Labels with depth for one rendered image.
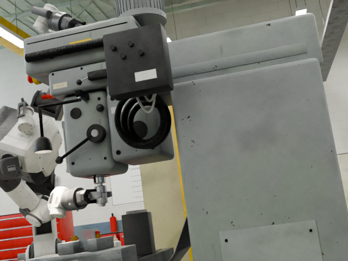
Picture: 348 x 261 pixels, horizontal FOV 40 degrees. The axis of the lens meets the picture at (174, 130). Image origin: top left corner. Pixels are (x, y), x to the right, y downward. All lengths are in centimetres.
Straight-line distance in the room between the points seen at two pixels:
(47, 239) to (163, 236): 132
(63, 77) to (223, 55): 62
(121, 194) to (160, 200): 780
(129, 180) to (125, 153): 959
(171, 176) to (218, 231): 206
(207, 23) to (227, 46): 993
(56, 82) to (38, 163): 47
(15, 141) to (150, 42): 93
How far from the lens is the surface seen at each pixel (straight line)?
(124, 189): 1135
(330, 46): 851
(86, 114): 184
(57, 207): 201
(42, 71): 194
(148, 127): 173
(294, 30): 176
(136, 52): 153
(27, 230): 725
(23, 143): 221
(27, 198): 223
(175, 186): 357
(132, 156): 174
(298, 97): 157
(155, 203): 360
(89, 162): 181
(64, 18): 208
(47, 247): 247
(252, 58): 173
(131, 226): 218
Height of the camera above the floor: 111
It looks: 10 degrees up
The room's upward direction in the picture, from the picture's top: 8 degrees counter-clockwise
